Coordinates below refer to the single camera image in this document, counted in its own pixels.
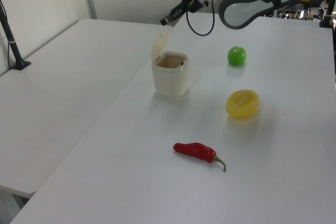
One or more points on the cream garbage bin with lid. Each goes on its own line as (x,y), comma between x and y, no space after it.
(170,82)

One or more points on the black camera pole with base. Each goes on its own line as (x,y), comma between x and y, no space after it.
(10,40)

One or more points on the yellow toy melon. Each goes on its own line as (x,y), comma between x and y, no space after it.
(242,104)

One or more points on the white side table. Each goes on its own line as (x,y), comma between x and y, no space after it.
(65,90)

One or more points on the green toy apple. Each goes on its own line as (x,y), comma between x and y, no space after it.
(236,56)

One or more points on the black clamped camera pole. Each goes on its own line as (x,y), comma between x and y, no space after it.
(328,11)

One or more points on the red toy chili pepper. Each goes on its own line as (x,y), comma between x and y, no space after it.
(194,150)

